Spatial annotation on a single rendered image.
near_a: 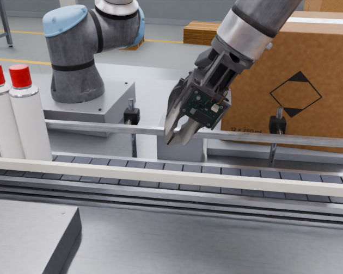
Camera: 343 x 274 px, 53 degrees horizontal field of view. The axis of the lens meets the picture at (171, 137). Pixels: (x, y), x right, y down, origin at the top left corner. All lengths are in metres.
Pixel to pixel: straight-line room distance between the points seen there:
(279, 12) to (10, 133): 0.52
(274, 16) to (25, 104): 0.44
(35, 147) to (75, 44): 0.34
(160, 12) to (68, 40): 5.25
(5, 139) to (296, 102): 0.61
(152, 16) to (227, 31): 5.71
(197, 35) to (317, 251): 4.45
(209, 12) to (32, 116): 5.42
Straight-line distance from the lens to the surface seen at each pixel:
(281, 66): 0.78
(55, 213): 0.63
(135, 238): 0.63
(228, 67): 0.50
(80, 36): 0.95
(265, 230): 0.66
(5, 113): 0.71
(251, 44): 0.51
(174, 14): 6.11
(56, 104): 0.99
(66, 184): 0.69
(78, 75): 0.97
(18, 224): 0.63
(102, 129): 0.70
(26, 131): 0.70
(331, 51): 0.79
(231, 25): 0.51
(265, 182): 0.63
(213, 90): 0.51
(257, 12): 0.50
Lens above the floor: 1.28
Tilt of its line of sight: 30 degrees down
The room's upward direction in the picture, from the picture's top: straight up
